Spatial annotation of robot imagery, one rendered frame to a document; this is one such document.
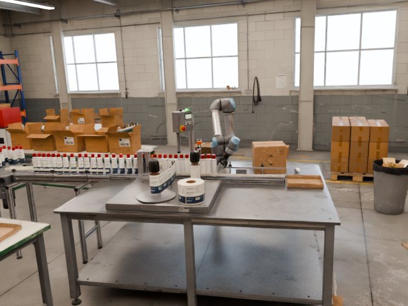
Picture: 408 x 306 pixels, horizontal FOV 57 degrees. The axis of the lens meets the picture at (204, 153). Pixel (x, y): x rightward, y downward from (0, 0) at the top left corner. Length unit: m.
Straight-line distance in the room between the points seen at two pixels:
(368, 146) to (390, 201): 1.49
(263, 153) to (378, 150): 3.10
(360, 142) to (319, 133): 2.39
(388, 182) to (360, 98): 3.71
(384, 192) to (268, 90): 4.30
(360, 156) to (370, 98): 2.37
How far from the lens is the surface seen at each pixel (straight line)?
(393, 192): 5.12
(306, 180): 3.53
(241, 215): 2.70
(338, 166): 6.41
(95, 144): 5.36
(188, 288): 3.02
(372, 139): 6.35
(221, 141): 3.41
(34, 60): 11.70
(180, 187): 2.79
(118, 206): 2.95
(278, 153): 3.60
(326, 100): 8.51
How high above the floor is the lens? 1.86
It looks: 13 degrees down
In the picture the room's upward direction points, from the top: 2 degrees counter-clockwise
